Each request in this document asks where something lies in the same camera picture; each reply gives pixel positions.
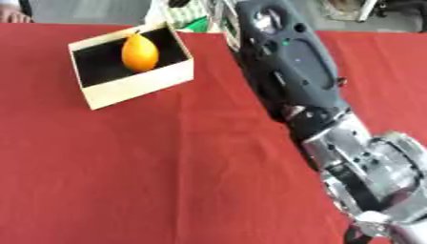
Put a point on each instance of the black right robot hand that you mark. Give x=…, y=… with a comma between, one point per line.
x=289, y=63

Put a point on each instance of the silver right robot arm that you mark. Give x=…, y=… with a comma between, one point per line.
x=367, y=178

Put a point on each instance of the tan cardboard box black inside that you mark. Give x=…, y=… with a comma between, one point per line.
x=139, y=85

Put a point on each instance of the green white checked bag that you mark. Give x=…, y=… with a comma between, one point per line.
x=180, y=14

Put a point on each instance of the orange toy fruit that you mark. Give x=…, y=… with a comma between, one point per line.
x=139, y=53

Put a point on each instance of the person's hand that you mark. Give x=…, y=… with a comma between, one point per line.
x=12, y=16

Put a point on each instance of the white post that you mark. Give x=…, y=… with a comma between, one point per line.
x=367, y=9

